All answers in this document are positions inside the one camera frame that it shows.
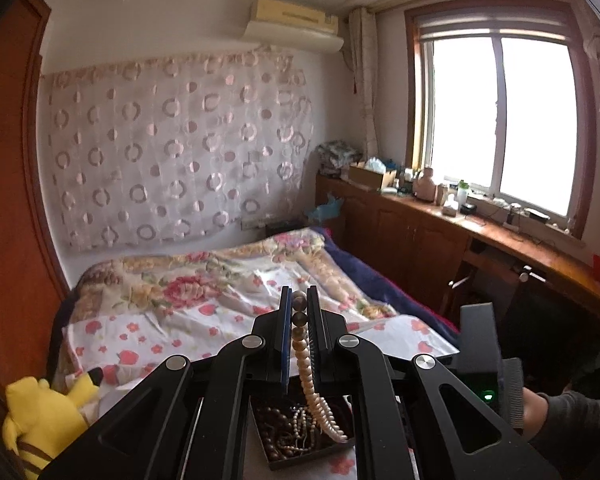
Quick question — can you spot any pink teapot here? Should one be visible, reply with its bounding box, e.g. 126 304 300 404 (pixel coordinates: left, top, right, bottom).
413 167 437 203

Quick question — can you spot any black jewelry box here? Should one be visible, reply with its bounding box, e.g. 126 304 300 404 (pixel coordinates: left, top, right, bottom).
250 391 355 471

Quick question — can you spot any cardboard box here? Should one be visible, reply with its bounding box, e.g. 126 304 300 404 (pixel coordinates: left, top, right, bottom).
348 165 396 191

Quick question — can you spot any wall air conditioner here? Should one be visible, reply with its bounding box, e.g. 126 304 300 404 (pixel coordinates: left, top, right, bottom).
242 0 344 53

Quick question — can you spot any floral quilt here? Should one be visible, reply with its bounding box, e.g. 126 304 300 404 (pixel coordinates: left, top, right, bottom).
70 228 398 323

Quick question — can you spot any wooden side cabinet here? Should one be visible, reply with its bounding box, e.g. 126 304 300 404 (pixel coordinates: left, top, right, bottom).
315 174 600 319

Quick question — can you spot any strawberry print bed sheet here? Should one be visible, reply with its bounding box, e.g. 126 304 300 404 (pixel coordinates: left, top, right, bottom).
61 263 458 480

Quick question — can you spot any pearl necklace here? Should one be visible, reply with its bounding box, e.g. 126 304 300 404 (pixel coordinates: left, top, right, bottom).
290 289 349 444

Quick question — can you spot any wooden wardrobe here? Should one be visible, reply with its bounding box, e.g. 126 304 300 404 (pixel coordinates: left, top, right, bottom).
0 0 68 398

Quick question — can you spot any person's right forearm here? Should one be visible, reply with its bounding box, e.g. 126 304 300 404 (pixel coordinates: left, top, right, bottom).
533 390 600 450

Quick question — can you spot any small green cap bottle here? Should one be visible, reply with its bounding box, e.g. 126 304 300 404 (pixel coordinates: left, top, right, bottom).
456 180 469 206

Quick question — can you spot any dark blue blanket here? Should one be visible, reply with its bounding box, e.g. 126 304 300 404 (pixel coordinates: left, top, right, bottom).
311 226 460 347

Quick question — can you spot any circle pattern sheer curtain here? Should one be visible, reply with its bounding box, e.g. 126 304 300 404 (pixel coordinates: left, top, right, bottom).
40 51 313 252

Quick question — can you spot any person's right hand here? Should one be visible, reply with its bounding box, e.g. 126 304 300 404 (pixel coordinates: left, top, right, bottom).
522 388 548 440

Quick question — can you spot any window with wooden frame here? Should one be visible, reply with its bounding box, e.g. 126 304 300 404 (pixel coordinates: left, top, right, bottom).
405 0 596 238

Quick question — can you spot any yellow plush toy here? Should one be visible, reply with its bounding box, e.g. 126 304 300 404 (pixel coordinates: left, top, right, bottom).
2 367 104 479

